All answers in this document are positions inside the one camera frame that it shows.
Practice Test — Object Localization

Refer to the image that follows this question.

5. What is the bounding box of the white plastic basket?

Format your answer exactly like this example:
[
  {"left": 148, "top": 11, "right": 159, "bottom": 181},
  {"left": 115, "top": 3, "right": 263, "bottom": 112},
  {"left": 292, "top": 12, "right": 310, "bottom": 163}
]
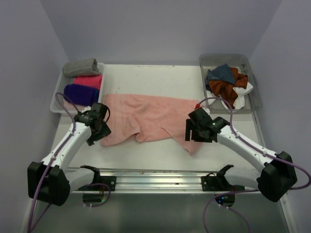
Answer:
[{"left": 50, "top": 63, "right": 106, "bottom": 115}]

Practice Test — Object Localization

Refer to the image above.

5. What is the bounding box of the purple rolled towel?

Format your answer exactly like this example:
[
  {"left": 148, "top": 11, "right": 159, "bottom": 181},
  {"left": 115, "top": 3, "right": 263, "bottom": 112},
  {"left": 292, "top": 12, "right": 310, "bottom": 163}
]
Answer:
[{"left": 64, "top": 84, "right": 99, "bottom": 106}]

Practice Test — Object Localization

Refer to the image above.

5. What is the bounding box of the brown towel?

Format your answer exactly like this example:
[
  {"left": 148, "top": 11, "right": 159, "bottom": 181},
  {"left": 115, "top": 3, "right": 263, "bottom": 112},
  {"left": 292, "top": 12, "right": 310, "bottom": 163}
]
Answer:
[{"left": 206, "top": 67, "right": 248, "bottom": 108}]

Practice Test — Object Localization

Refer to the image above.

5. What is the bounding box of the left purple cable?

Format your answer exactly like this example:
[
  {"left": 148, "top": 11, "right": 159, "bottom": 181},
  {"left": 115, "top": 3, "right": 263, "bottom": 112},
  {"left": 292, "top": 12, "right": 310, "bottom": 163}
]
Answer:
[{"left": 26, "top": 92, "right": 111, "bottom": 233}]

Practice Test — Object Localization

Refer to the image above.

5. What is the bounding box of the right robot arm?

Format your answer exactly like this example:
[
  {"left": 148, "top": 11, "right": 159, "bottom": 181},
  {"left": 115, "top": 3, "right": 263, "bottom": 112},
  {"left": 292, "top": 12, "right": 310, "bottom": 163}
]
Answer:
[{"left": 185, "top": 107, "right": 297, "bottom": 202}]

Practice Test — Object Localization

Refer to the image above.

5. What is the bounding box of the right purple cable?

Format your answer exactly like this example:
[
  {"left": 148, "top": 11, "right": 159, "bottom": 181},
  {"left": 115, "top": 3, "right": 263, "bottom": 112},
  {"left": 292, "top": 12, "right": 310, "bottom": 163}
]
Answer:
[{"left": 194, "top": 97, "right": 311, "bottom": 233}]

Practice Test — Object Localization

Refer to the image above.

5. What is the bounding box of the light pink towel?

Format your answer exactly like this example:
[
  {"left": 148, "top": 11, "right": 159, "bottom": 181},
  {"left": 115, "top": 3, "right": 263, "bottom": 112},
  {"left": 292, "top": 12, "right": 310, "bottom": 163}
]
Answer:
[{"left": 100, "top": 94, "right": 202, "bottom": 154}]

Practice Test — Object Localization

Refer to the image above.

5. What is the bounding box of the white cloth in bin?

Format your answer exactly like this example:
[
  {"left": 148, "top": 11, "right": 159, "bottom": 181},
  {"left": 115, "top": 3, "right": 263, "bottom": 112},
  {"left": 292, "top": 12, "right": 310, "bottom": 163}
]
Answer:
[{"left": 206, "top": 82, "right": 253, "bottom": 110}]

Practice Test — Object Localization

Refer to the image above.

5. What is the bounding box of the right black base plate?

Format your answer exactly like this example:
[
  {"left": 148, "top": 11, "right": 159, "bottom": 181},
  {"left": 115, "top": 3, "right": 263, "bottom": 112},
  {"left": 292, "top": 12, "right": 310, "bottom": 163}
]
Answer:
[{"left": 201, "top": 172, "right": 245, "bottom": 192}]

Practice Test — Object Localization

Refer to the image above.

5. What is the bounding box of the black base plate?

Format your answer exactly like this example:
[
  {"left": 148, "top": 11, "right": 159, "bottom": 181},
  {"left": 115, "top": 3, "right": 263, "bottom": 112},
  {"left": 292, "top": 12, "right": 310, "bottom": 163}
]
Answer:
[
  {"left": 78, "top": 176, "right": 117, "bottom": 192},
  {"left": 201, "top": 172, "right": 245, "bottom": 192}
]

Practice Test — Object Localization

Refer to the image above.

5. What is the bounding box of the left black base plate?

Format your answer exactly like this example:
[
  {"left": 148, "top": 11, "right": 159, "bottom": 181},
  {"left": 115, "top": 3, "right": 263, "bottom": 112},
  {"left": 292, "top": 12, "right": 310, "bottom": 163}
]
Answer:
[{"left": 78, "top": 176, "right": 117, "bottom": 192}]

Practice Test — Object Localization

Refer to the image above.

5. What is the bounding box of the hot pink rolled towel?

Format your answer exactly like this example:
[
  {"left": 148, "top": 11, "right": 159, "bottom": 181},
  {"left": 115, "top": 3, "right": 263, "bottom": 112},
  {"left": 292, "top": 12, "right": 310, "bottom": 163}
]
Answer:
[{"left": 73, "top": 74, "right": 103, "bottom": 90}]

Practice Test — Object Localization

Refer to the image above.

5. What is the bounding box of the purple cable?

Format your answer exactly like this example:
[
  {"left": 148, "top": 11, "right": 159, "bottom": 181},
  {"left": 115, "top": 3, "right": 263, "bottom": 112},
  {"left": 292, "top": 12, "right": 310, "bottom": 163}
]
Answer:
[
  {"left": 194, "top": 97, "right": 311, "bottom": 233},
  {"left": 26, "top": 92, "right": 111, "bottom": 233}
]

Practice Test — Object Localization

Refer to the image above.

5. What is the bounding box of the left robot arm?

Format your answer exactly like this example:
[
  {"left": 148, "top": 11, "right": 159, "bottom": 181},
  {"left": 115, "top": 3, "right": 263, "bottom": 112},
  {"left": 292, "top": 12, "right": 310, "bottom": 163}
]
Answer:
[{"left": 27, "top": 102, "right": 111, "bottom": 206}]

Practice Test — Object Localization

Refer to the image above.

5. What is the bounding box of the blue grey towel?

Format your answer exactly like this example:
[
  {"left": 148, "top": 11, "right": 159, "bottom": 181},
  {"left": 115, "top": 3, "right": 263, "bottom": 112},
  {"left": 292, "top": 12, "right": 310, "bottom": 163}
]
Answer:
[{"left": 205, "top": 64, "right": 236, "bottom": 86}]

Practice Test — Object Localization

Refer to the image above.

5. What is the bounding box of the aluminium mounting rail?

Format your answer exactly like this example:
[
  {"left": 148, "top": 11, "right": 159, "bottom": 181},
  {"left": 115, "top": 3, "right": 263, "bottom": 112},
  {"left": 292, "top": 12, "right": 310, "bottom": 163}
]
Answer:
[{"left": 65, "top": 167, "right": 263, "bottom": 194}]

